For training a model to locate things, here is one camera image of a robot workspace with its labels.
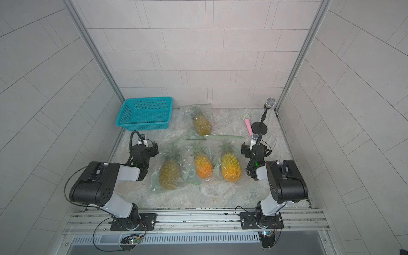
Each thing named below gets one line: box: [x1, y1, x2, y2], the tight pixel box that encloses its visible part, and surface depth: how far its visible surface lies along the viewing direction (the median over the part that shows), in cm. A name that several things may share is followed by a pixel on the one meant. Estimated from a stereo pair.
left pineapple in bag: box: [159, 143, 183, 191], surface depth 79 cm
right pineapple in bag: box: [217, 138, 243, 183], surface depth 81 cm
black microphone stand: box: [250, 103, 272, 135], surface depth 107 cm
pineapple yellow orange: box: [189, 141, 214, 180], surface depth 83 cm
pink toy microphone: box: [242, 113, 254, 137], surface depth 110 cm
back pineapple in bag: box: [191, 106, 212, 137], surface depth 99 cm
